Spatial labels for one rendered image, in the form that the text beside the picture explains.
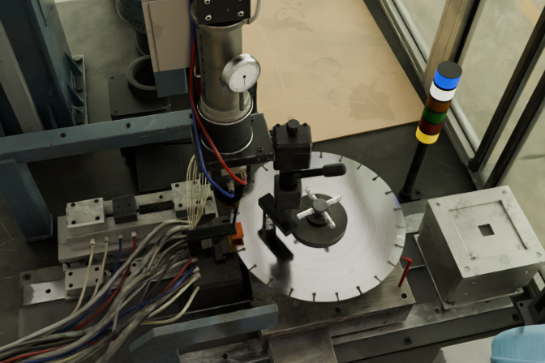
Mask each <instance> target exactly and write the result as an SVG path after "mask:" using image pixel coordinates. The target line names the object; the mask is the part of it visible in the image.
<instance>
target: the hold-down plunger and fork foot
mask: <svg viewBox="0 0 545 363"><path fill-rule="evenodd" d="M258 205H259V206H260V208H261V209H262V210H263V225H266V215H267V216H268V217H269V218H270V220H271V221H272V222H273V223H274V225H276V226H277V227H278V228H279V229H280V231H281V232H282V233H283V234H284V235H285V237H288V236H289V235H290V234H291V233H293V232H295V231H297V229H298V224H297V223H296V222H295V221H294V220H293V218H292V212H293V209H289V210H277V209H275V204H274V197H273V196H272V195H271V194H270V193H267V194H266V195H264V196H263V197H261V198H259V199H258Z"/></svg>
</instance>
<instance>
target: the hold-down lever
mask: <svg viewBox="0 0 545 363"><path fill-rule="evenodd" d="M345 173H346V166H345V164H344V163H342V162H339V163H333V164H325V165H324V166H323V167H322V168H317V169H307V170H301V171H295V172H292V174H293V179H294V180H295V179H301V178H308V177H318V176H324V177H338V176H343V175H345Z"/></svg>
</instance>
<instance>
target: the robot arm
mask: <svg viewBox="0 0 545 363"><path fill-rule="evenodd" d="M490 360H491V362H492V363H545V324H542V325H531V326H524V327H516V328H513V329H510V330H507V331H503V332H501V333H499V334H498V335H497V336H496V337H495V338H494V339H493V341H492V342H491V357H490Z"/></svg>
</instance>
